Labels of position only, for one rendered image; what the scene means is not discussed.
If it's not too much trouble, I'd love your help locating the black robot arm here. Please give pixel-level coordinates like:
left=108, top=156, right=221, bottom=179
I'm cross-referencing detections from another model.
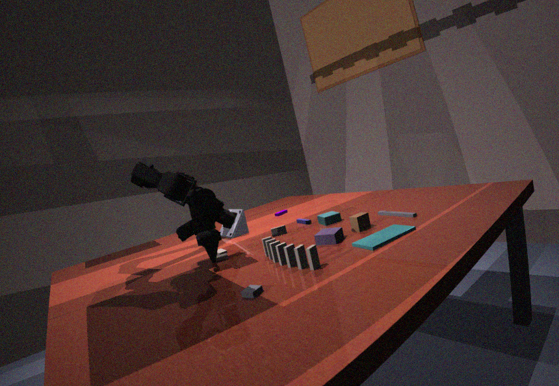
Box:
left=131, top=160, right=237, bottom=242

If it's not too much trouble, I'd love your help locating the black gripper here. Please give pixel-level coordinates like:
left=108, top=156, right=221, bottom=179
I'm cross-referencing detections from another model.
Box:
left=190, top=209, right=221, bottom=263

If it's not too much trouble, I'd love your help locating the tan block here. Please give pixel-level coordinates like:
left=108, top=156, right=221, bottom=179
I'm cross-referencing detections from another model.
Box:
left=349, top=212, right=371, bottom=232

